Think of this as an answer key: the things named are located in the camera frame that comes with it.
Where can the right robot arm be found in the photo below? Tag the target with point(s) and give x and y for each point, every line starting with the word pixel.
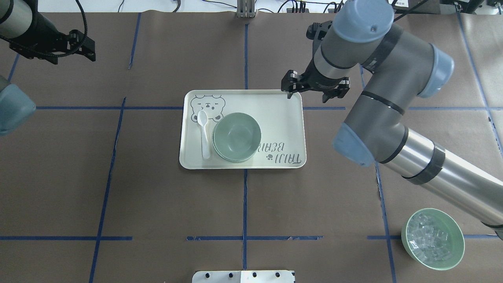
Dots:
pixel 403 67

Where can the cream bear tray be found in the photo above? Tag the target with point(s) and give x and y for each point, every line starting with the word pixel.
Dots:
pixel 280 119

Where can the aluminium frame post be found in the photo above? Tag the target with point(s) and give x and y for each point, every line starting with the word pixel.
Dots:
pixel 246 9

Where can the green bowl with ice cubes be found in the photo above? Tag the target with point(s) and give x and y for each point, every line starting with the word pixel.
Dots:
pixel 433 239

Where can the white pedestal base plate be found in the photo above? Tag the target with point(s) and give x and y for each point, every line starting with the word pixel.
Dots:
pixel 244 276

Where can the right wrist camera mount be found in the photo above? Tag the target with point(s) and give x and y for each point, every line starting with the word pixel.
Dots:
pixel 318 31

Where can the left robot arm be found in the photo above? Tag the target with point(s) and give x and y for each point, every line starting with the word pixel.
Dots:
pixel 32 35

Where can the white plastic spoon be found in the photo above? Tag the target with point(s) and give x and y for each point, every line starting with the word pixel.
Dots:
pixel 202 120

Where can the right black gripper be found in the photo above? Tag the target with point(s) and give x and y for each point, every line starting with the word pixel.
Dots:
pixel 319 82

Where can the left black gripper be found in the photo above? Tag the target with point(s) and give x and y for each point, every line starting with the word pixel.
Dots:
pixel 44 36

